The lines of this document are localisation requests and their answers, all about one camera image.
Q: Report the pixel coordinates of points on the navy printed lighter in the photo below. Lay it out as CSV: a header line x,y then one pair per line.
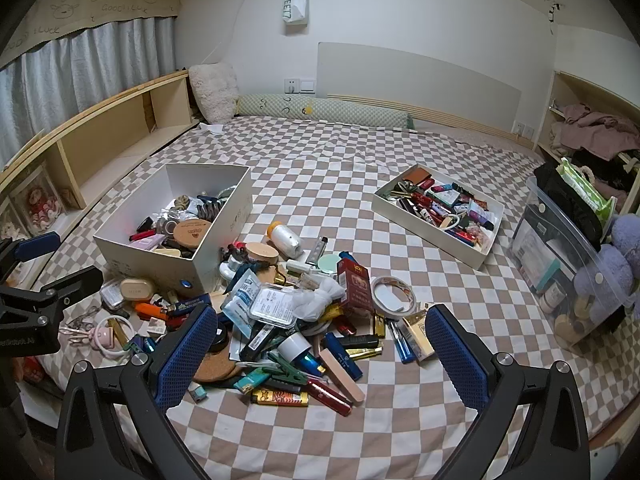
x,y
187,306

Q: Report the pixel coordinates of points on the clear plastic case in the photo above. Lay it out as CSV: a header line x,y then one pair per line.
x,y
111,294

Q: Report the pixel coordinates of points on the grey tube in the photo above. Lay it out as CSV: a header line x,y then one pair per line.
x,y
318,250

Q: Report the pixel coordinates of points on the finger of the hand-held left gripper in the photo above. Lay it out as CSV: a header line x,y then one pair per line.
x,y
70,287
35,247

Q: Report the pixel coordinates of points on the green clothespin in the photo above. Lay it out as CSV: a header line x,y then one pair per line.
x,y
285,372

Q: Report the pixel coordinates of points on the blue white packet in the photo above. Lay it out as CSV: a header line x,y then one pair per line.
x,y
240,295

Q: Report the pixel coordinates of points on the wooden bedside shelf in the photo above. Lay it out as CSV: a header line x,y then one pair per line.
x,y
100,125

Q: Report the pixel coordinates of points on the white crumpled paper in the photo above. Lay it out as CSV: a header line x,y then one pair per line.
x,y
212,127

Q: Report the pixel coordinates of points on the black round jar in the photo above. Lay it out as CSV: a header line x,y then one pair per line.
x,y
220,340

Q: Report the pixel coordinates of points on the clear plastic storage bin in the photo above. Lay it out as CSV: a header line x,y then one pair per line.
x,y
550,240

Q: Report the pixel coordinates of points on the white shoe box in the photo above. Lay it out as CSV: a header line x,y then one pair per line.
x,y
227,225

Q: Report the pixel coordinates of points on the light wooden lid jar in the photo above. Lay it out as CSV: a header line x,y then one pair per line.
x,y
261,254

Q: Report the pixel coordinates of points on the white bottle orange cap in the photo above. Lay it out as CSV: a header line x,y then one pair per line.
x,y
287,240

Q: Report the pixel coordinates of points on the heap of lighters and trinkets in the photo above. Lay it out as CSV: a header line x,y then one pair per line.
x,y
440,205

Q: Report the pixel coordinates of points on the white fluffy pillow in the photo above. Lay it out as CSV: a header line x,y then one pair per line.
x,y
215,90

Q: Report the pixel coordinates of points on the beige nail block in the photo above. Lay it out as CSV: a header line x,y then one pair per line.
x,y
345,382

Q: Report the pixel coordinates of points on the red cigarette box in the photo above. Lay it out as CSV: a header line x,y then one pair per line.
x,y
355,285

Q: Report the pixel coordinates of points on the small white tape roll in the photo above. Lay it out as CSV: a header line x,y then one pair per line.
x,y
290,345

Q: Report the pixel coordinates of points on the clear tape roll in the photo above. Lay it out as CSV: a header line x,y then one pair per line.
x,y
376,292

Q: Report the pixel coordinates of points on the silver tape roll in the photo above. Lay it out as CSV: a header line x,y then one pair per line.
x,y
167,222

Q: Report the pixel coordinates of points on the black clothes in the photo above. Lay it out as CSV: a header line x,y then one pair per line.
x,y
600,170

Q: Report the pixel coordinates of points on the black round compact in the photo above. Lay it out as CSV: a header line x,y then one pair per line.
x,y
145,222

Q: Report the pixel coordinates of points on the black lighter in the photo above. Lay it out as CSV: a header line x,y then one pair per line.
x,y
360,342

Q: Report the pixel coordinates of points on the purple plush toy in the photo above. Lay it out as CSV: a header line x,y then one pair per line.
x,y
622,255

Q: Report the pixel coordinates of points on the white dress doll box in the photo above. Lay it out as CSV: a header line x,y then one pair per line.
x,y
10,230

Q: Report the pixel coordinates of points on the black cloth bag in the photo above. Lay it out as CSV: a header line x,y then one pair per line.
x,y
565,195

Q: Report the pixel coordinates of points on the green long bolster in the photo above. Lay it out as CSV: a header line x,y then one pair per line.
x,y
350,110

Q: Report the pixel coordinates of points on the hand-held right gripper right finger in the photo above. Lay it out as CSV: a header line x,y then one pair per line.
x,y
460,360

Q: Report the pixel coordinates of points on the cork coaster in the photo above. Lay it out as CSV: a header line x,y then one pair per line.
x,y
215,367

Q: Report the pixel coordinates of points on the beige earbud case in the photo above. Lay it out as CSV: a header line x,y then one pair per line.
x,y
134,290

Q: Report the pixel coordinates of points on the beige cartoon valance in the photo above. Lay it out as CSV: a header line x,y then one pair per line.
x,y
100,5

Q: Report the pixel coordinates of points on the mint round compact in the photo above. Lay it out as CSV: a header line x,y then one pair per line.
x,y
330,263

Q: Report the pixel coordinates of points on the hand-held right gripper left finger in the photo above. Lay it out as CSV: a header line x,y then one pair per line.
x,y
185,355

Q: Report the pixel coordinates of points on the beige bar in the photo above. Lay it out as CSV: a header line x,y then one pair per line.
x,y
170,252

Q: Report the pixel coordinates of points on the slim blue lighter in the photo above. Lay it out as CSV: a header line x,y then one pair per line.
x,y
402,340

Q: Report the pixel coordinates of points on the black claw clip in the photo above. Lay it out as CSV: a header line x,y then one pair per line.
x,y
207,206

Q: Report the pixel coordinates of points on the green white packet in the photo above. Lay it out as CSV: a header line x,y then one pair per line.
x,y
582,187

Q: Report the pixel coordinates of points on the grey curtain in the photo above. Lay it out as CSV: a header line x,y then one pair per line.
x,y
100,60

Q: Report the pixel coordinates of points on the wooden wardrobe shelf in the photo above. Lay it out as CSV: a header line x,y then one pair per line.
x,y
575,90

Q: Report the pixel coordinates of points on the white wall socket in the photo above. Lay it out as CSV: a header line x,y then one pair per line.
x,y
524,130
291,85

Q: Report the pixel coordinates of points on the beige cigarette box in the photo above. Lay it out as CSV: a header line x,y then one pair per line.
x,y
419,340

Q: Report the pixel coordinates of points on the clear card pack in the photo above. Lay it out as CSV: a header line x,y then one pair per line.
x,y
272,307

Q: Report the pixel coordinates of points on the beige checked bed sheet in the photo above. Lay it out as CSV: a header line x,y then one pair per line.
x,y
325,180

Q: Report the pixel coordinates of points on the teal lighter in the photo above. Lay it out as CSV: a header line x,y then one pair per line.
x,y
250,380

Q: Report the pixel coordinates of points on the white plastic bag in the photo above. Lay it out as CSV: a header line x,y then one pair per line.
x,y
315,300

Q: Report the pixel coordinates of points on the pink cartoon figure holder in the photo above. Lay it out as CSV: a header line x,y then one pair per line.
x,y
105,337

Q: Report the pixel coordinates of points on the red dress doll box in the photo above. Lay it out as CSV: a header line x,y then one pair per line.
x,y
42,207

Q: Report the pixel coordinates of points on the clear eyelash curler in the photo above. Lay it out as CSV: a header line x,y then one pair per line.
x,y
82,317

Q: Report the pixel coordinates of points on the gold orange lighter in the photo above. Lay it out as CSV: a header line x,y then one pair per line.
x,y
280,397

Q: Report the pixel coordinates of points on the brown round lid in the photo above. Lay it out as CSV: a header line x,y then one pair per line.
x,y
192,234

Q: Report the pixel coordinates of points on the white wall switch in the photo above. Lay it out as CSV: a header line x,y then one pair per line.
x,y
308,86

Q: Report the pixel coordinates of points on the white shallow box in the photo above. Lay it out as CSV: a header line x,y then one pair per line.
x,y
435,245

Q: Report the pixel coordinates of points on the pink clothes pile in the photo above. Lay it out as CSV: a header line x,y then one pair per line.
x,y
595,127

